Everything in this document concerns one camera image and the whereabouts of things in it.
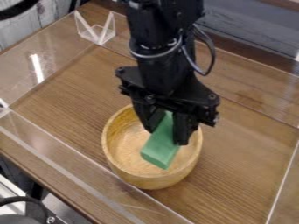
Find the clear acrylic corner bracket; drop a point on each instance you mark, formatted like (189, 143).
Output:
(99, 34)

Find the brown wooden bowl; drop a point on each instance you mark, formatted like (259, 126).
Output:
(123, 139)

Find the green rectangular block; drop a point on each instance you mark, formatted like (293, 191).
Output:
(161, 149)

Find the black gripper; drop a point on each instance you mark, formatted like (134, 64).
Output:
(162, 85)

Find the black metal frame piece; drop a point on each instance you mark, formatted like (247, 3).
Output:
(34, 210)

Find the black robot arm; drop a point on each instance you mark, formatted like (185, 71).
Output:
(165, 24)

